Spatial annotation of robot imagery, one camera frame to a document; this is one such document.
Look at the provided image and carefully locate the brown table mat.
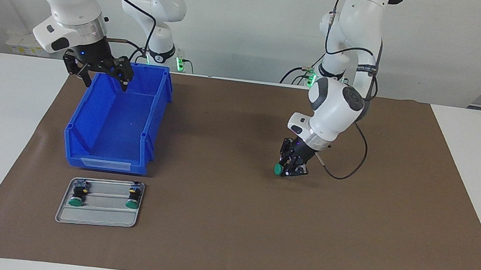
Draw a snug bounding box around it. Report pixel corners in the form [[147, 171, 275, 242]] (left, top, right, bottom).
[[0, 50, 481, 270]]

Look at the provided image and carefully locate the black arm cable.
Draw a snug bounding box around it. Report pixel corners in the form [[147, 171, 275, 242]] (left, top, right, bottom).
[[78, 0, 161, 66], [308, 0, 390, 184]]

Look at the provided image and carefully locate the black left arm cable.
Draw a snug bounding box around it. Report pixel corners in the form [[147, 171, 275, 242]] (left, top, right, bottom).
[[308, 0, 390, 184]]

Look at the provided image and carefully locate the white cardboard box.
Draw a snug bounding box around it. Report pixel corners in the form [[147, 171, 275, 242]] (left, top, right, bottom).
[[4, 30, 58, 59]]

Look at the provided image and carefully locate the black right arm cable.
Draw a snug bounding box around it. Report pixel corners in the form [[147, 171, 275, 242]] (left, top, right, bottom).
[[78, 0, 161, 66]]

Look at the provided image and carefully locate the blue plastic storage bin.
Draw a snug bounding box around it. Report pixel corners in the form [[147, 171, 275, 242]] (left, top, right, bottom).
[[60, 55, 177, 178]]

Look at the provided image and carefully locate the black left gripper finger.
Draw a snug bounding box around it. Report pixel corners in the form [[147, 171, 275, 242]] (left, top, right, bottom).
[[284, 159, 311, 180], [277, 138, 295, 167]]

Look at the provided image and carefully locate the black base power cable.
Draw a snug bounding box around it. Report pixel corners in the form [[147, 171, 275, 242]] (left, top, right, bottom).
[[280, 46, 327, 89], [128, 46, 151, 65]]

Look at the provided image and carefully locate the silver metal tray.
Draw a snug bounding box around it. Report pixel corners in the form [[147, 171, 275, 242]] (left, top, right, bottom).
[[55, 173, 146, 233]]

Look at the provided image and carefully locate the green push button switch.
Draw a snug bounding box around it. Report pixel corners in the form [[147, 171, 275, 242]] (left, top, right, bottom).
[[272, 161, 299, 179], [68, 178, 91, 208], [124, 180, 144, 210]]

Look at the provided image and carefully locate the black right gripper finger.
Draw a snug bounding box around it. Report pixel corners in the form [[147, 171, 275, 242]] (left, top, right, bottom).
[[60, 51, 96, 89], [102, 55, 136, 94]]

